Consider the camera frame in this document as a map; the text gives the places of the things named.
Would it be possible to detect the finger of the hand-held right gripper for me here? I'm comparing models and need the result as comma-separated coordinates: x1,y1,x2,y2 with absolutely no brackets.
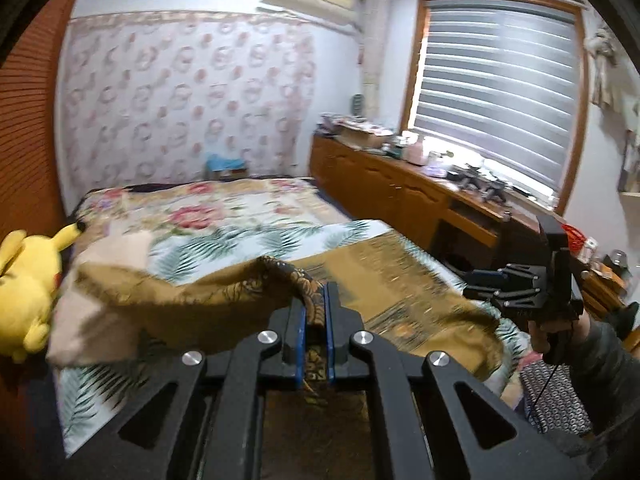
462,284,547,317
462,265,547,290

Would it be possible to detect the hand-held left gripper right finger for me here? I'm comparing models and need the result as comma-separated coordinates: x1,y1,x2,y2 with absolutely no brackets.
322,282,591,480

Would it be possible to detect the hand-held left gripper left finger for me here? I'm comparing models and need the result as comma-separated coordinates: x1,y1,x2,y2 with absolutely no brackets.
70,305,308,480

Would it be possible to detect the brown paisley print shirt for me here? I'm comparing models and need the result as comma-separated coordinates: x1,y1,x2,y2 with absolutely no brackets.
47,232,506,406

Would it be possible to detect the person's right forearm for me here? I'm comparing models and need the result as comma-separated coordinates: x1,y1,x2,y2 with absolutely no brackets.
565,305,640,441

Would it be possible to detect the person's right hand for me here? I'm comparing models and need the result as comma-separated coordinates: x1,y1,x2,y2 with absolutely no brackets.
527,317,548,356

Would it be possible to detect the red item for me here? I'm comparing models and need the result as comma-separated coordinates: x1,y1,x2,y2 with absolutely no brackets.
562,223,586,256

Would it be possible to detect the black tool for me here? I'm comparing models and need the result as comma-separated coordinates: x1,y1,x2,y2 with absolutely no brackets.
447,162,506,196

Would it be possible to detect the dotted dark cloth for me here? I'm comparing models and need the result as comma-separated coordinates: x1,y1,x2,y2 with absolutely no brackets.
520,360,593,436

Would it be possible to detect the bed with floral bedding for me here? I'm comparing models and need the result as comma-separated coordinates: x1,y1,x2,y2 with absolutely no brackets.
55,177,526,456

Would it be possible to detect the pink appliance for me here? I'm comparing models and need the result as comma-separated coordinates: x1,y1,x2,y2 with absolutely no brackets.
402,142,431,166

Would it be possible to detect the long wooden cabinet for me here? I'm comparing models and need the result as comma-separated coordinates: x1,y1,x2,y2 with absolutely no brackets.
309,130,626,321

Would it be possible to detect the striped window blind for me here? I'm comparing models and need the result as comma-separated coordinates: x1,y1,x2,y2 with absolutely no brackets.
410,0,583,206

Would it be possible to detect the teal box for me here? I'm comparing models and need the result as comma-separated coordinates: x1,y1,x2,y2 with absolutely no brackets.
205,154,248,178

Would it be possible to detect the cardboard box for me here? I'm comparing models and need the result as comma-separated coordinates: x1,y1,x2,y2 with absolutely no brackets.
340,122,396,150

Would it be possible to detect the hanging pale cloth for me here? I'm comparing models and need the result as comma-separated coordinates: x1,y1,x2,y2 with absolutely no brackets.
585,25,636,108

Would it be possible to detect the white wrapped pipe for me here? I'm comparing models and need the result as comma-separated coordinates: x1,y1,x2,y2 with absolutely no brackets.
364,0,387,111

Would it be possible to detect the yellow plush toy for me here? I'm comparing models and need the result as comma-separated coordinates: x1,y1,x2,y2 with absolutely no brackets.
0,221,83,363

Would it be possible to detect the ring patterned wall curtain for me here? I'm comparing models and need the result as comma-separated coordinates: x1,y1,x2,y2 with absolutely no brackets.
57,10,318,193

